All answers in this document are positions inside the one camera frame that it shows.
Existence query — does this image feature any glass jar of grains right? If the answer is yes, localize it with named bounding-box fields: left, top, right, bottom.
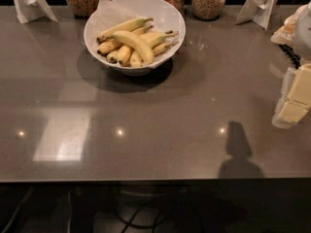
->
left=191, top=0, right=225, bottom=20

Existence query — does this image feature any white ceramic bowl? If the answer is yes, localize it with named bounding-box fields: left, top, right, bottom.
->
left=84, top=0, right=186, bottom=76

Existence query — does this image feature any large front yellow banana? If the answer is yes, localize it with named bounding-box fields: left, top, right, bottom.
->
left=107, top=30, right=155, bottom=64

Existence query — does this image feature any small yellow banana centre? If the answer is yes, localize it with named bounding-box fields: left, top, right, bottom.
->
left=117, top=45, right=133, bottom=66

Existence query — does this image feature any small left spotted banana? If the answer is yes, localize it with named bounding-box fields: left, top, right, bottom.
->
left=97, top=40, right=122, bottom=55

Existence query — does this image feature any white paper stand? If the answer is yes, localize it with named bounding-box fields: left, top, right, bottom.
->
left=14, top=0, right=57, bottom=23
left=236, top=0, right=278, bottom=30

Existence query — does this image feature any small yellow banana bottom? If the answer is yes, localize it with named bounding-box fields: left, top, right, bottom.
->
left=106, top=50, right=119, bottom=63

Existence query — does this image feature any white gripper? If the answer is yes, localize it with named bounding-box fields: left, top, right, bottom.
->
left=271, top=63, right=311, bottom=129

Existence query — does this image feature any white paper liner in bowl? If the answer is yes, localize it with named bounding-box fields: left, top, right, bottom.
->
left=93, top=0, right=132, bottom=31

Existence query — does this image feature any table pedestal base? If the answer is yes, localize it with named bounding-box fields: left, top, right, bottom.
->
left=92, top=186, right=204, bottom=233

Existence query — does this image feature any white paper stand left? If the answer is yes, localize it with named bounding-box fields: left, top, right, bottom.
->
left=14, top=0, right=57, bottom=23

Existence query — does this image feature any small yellow banana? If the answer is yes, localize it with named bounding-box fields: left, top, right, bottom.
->
left=117, top=45, right=133, bottom=66
left=106, top=50, right=119, bottom=63

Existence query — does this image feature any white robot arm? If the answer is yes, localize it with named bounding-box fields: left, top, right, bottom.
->
left=271, top=2, right=311, bottom=129

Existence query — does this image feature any small lower right banana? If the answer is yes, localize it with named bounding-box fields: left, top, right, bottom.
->
left=153, top=41, right=177, bottom=56

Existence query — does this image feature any long top yellow banana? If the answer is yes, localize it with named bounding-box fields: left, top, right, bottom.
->
left=97, top=17, right=154, bottom=43

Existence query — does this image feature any black floor cable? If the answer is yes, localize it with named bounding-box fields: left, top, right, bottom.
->
left=0, top=186, right=37, bottom=233

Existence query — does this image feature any white paper stand right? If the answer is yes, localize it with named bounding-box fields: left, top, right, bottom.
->
left=236, top=0, right=278, bottom=30

